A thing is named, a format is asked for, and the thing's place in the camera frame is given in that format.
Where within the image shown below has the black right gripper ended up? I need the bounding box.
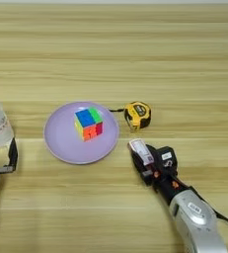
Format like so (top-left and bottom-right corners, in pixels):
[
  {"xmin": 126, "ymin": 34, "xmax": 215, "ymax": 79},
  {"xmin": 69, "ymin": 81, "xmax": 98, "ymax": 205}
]
[{"xmin": 130, "ymin": 143, "xmax": 188, "ymax": 206}]

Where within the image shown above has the small red white box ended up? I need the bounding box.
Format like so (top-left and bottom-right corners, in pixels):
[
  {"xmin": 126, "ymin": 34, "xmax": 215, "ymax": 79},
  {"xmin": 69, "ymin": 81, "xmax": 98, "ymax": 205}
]
[{"xmin": 128, "ymin": 138, "xmax": 155, "ymax": 166}]

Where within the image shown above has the multicolour puzzle cube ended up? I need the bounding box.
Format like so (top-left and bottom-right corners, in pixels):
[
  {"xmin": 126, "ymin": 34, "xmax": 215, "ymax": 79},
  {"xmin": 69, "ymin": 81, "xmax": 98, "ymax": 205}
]
[{"xmin": 74, "ymin": 107, "xmax": 104, "ymax": 142}]

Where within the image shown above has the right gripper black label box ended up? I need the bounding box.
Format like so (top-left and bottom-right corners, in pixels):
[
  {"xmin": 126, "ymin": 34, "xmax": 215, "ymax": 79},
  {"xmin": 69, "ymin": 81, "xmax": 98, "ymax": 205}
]
[{"xmin": 155, "ymin": 146, "xmax": 179, "ymax": 177}]

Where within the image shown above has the yellow black tape measure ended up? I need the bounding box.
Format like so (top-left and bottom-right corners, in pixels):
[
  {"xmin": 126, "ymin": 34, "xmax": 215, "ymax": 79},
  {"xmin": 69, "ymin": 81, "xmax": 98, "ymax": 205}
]
[{"xmin": 109, "ymin": 101, "xmax": 152, "ymax": 132}]

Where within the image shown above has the purple round plate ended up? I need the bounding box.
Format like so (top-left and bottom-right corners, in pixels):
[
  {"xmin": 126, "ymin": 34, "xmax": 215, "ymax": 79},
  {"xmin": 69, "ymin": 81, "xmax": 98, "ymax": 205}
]
[{"xmin": 43, "ymin": 101, "xmax": 120, "ymax": 165}]

